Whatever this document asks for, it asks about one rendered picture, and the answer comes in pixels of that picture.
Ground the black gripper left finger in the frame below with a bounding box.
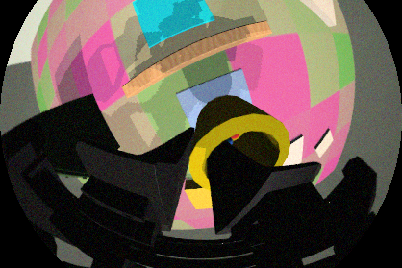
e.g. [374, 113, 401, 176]
[76, 128, 194, 232]

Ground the yellow cup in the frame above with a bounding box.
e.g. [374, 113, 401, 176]
[189, 95, 290, 191]

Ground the cream flat square pad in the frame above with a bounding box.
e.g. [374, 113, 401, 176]
[314, 129, 333, 158]

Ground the wooden rectangular bar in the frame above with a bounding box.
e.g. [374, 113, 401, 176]
[121, 20, 271, 98]

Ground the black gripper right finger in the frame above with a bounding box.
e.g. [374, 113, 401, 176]
[206, 139, 321, 236]

